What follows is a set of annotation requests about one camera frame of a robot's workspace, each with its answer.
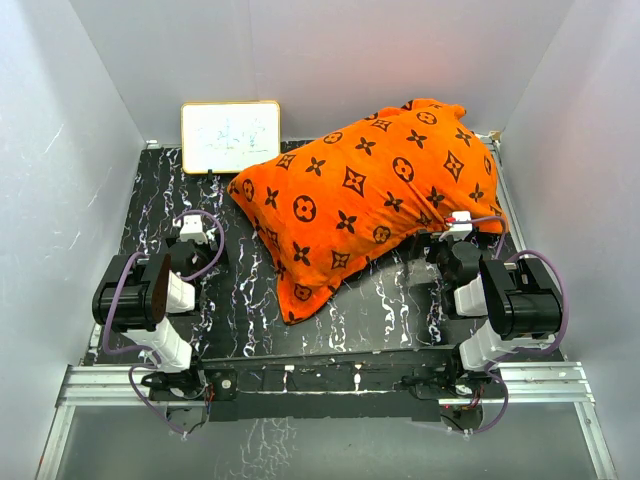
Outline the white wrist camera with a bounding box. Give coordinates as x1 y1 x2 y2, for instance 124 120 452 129
439 211 473 242
179 214 208 245

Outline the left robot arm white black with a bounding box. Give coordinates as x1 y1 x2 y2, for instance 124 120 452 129
91 237 221 399

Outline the aluminium frame rail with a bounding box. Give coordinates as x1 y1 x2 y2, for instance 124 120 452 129
37 351 616 479

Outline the small whiteboard yellow frame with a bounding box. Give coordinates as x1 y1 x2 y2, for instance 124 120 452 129
181 101 281 175

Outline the orange patterned pillowcase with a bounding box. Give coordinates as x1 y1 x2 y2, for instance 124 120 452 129
228 99 503 325

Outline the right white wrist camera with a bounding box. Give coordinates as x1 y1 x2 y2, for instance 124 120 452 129
439 211 473 242

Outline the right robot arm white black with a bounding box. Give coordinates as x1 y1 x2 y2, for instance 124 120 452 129
411 229 568 397

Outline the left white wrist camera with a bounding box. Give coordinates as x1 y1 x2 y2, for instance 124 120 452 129
179 214 208 245

